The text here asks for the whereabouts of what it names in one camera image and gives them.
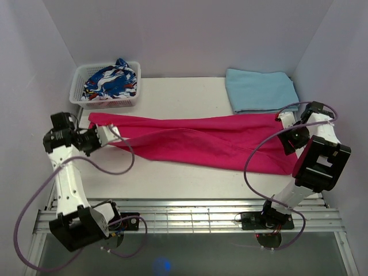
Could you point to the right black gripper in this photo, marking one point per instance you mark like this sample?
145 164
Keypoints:
288 148

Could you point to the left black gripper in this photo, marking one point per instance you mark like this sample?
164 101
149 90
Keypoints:
98 144

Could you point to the magenta trousers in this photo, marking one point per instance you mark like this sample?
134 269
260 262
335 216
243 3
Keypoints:
224 142

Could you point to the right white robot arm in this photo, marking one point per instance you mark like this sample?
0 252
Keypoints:
318 167

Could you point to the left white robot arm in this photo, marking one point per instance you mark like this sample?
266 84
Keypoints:
77 223

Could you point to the folded light blue trousers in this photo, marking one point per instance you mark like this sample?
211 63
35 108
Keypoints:
255 92

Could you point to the white plastic basket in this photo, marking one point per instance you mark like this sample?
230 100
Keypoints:
83 73

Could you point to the blue white patterned garment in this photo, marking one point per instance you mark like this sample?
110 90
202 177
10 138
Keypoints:
111 82

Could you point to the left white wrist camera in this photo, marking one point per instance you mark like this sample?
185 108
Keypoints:
108 134

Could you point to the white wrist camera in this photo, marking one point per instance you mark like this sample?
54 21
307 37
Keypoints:
284 120
108 134

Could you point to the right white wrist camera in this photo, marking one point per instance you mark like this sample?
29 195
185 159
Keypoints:
284 120

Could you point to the aluminium rail frame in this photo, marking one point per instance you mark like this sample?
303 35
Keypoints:
191 226

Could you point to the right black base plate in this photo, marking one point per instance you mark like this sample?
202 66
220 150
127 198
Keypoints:
250 221

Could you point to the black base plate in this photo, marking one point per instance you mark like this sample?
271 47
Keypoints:
250 221
131 224

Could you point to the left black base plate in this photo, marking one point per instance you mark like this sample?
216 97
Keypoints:
131 224

